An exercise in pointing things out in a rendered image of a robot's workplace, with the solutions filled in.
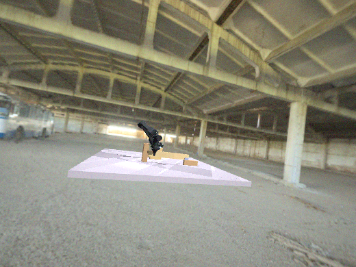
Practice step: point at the long tan wooden rail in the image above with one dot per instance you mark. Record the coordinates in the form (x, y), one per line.
(177, 156)

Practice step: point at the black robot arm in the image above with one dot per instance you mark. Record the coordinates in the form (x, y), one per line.
(151, 133)

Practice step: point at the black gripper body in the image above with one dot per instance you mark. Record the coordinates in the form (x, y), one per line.
(154, 146)

